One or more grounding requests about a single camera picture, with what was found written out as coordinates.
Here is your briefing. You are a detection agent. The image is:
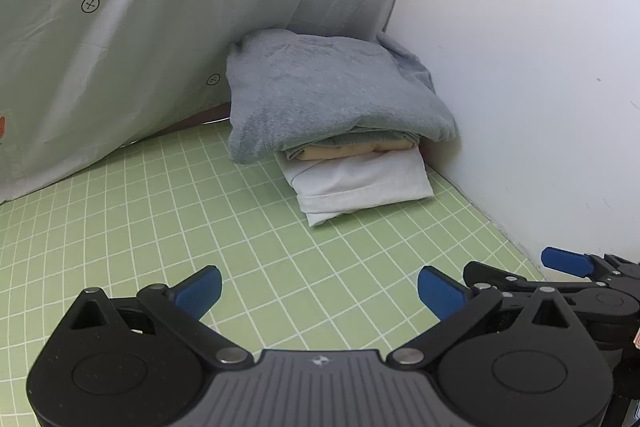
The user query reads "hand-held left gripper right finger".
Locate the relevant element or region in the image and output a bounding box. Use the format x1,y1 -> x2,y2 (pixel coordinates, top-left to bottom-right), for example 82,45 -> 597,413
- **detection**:
387,266 -> 585,369

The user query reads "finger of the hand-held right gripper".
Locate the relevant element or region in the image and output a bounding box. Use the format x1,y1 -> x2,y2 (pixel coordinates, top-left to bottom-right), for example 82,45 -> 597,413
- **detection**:
462,261 -> 601,304
541,247 -> 640,282

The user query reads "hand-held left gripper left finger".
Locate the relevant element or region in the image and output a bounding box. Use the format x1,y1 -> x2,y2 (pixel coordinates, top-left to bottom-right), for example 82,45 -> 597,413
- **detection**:
56,265 -> 254,366

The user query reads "grey zip hoodie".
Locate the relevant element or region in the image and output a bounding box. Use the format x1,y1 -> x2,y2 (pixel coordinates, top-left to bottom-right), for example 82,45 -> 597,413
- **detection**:
226,28 -> 459,166

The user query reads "green grid mat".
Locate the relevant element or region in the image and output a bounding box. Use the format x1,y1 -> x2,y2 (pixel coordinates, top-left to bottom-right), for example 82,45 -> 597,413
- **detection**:
0,119 -> 549,427

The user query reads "white carrot-print sheet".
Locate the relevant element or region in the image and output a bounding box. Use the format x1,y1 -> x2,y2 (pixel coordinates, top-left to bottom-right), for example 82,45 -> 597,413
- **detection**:
0,0 -> 414,206

